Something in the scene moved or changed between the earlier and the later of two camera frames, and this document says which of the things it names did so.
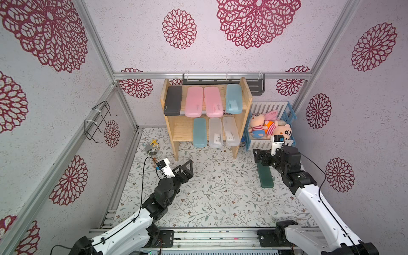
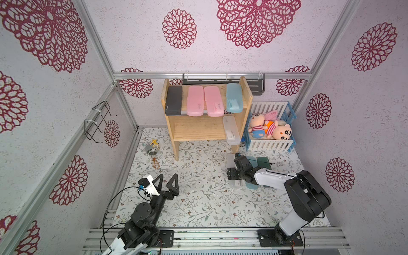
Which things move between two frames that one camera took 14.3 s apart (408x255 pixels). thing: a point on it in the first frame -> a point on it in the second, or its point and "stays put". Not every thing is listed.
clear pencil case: x=215 y=133 -> x=234 y=184
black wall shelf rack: x=256 y=82 stays put
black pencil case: x=172 y=103 stays put
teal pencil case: x=200 y=132 -> x=254 y=161
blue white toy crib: x=286 y=114 stays put
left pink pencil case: x=194 y=102 stays put
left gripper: x=188 y=174 -> x=174 y=192
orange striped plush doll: x=277 y=128 stays put
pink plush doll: x=257 y=121 stays put
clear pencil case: x=232 y=137 stays put
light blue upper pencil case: x=234 y=99 stays put
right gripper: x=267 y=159 -> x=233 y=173
